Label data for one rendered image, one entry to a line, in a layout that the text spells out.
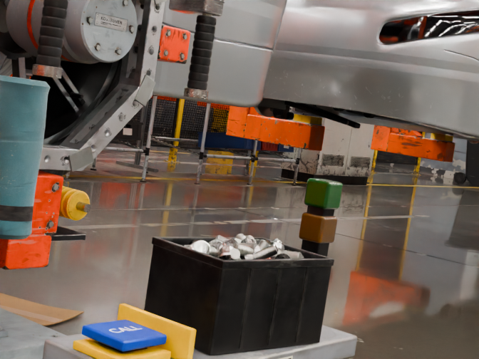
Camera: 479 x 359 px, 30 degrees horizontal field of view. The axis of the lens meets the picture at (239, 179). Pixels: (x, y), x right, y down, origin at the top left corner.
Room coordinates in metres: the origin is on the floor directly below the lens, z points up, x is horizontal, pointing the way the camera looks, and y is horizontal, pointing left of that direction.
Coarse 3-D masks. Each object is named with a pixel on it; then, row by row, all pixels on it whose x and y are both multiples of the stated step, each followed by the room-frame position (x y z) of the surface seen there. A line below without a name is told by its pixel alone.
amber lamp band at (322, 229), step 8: (304, 216) 1.28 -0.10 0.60; (312, 216) 1.27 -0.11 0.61; (320, 216) 1.27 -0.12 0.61; (328, 216) 1.28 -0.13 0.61; (304, 224) 1.28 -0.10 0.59; (312, 224) 1.27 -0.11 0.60; (320, 224) 1.26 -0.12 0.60; (328, 224) 1.27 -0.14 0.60; (304, 232) 1.28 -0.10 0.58; (312, 232) 1.27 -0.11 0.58; (320, 232) 1.26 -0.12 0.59; (328, 232) 1.27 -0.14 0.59; (312, 240) 1.27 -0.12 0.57; (320, 240) 1.26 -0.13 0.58; (328, 240) 1.27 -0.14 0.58
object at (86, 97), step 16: (0, 32) 1.69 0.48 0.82; (0, 48) 1.65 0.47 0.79; (16, 48) 1.72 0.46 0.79; (0, 64) 1.65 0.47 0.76; (16, 64) 1.68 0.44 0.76; (64, 64) 1.92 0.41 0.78; (80, 64) 1.90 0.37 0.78; (96, 64) 1.87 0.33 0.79; (112, 64) 1.84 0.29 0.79; (48, 80) 1.76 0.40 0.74; (64, 80) 1.77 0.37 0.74; (80, 80) 1.87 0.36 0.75; (96, 80) 1.85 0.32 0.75; (48, 96) 1.89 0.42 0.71; (64, 96) 1.78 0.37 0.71; (96, 96) 1.82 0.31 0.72; (48, 112) 1.84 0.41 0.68; (64, 112) 1.82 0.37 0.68; (80, 112) 1.80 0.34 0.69; (48, 128) 1.78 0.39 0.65; (64, 128) 1.76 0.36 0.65; (48, 144) 1.73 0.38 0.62
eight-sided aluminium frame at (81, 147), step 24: (144, 0) 1.81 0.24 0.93; (144, 24) 1.79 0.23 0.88; (144, 48) 1.79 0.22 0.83; (120, 72) 1.82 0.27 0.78; (144, 72) 1.79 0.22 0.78; (120, 96) 1.81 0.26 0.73; (144, 96) 1.80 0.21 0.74; (96, 120) 1.76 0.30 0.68; (120, 120) 1.76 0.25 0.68; (72, 144) 1.71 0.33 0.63; (96, 144) 1.71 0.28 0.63; (48, 168) 1.63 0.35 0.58; (72, 168) 1.67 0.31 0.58
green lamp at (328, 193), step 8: (312, 184) 1.28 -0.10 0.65; (320, 184) 1.27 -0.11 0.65; (328, 184) 1.26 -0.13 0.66; (336, 184) 1.28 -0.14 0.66; (312, 192) 1.27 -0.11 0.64; (320, 192) 1.27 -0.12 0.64; (328, 192) 1.26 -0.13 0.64; (336, 192) 1.28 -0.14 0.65; (304, 200) 1.28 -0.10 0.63; (312, 200) 1.27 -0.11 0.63; (320, 200) 1.27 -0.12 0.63; (328, 200) 1.26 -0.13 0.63; (336, 200) 1.28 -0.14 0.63; (320, 208) 1.27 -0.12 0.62; (328, 208) 1.27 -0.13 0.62; (336, 208) 1.28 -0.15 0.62
